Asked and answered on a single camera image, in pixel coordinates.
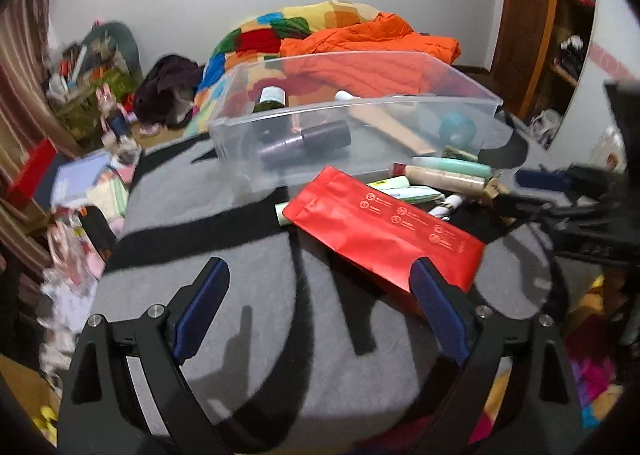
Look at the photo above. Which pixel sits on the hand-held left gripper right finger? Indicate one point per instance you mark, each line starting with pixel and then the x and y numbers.
pixel 440 310

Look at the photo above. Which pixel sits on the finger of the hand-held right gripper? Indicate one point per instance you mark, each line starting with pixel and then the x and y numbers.
pixel 542 179
pixel 520 207

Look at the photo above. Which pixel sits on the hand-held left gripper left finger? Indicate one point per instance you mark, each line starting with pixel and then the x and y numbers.
pixel 200 310

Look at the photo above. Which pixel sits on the white pen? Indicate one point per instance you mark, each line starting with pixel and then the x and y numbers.
pixel 447 205

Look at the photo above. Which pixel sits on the mint green tube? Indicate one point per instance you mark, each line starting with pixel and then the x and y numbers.
pixel 452 166

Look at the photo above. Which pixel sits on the dark green patterned tube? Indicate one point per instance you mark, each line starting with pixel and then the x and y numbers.
pixel 457 152

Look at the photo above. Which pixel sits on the beige tube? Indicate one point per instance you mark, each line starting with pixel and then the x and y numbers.
pixel 440 181

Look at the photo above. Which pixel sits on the red packet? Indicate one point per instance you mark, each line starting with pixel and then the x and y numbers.
pixel 380 230

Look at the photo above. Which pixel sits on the clear plastic storage bin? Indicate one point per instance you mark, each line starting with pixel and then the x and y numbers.
pixel 230 135

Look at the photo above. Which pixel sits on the grey and black blanket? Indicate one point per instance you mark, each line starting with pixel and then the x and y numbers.
pixel 280 335

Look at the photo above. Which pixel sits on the blue tape roll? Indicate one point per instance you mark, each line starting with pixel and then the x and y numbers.
pixel 456 127

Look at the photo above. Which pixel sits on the pile of plastic bags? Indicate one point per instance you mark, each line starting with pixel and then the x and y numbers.
pixel 65 260

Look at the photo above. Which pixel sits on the beige flat strip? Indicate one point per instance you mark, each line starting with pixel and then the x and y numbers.
pixel 390 127

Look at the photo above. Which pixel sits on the wooden shelf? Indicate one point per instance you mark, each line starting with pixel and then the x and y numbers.
pixel 575 10

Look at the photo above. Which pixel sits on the blue notebook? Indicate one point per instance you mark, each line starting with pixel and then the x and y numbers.
pixel 80 177

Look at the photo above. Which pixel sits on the red box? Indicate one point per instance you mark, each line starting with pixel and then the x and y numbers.
pixel 30 170

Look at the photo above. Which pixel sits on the dark green glass bottle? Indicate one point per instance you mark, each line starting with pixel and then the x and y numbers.
pixel 270 100

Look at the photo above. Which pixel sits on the orange down jacket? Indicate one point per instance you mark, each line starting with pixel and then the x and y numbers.
pixel 370 37

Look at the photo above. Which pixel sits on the dark clothes pile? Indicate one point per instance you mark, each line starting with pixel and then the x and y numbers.
pixel 167 85

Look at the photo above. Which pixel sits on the pink bunny toy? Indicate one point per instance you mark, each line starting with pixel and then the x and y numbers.
pixel 106 102

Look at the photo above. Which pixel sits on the green fabric storage box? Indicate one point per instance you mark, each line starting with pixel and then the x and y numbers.
pixel 95 102

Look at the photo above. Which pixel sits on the grey green neck pillow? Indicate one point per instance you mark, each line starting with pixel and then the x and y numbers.
pixel 115 42

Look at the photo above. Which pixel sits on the striped curtain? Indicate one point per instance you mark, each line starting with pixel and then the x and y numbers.
pixel 20 85

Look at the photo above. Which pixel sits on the wooden door frame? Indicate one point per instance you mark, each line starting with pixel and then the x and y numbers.
pixel 530 10

